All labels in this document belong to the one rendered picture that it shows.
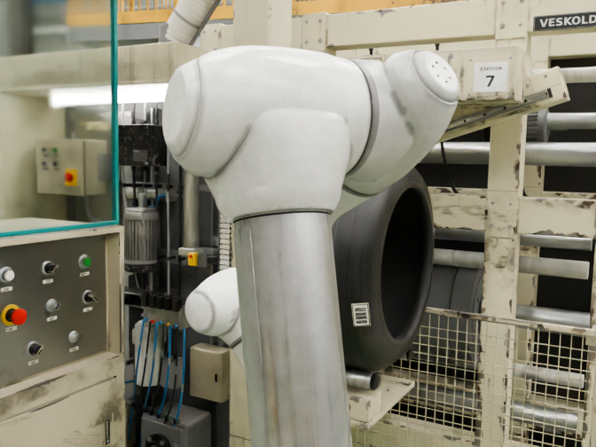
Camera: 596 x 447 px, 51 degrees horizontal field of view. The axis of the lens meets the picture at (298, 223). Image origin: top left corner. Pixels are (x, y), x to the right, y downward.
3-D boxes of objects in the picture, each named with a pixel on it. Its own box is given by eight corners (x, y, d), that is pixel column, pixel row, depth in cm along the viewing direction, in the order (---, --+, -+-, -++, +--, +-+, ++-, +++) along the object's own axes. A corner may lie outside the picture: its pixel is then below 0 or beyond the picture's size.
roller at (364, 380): (262, 369, 178) (254, 364, 175) (266, 354, 180) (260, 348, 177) (376, 393, 162) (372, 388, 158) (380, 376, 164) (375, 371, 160)
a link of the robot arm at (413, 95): (376, 121, 86) (290, 115, 79) (459, 29, 72) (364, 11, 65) (406, 205, 81) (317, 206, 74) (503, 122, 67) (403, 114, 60)
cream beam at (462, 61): (315, 105, 198) (316, 58, 196) (347, 111, 219) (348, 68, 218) (515, 99, 169) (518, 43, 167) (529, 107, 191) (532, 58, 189)
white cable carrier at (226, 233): (219, 325, 192) (220, 169, 187) (228, 322, 196) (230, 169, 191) (231, 327, 190) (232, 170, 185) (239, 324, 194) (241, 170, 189)
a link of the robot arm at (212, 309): (215, 281, 126) (253, 334, 124) (163, 307, 113) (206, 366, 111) (247, 251, 120) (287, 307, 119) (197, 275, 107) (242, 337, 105)
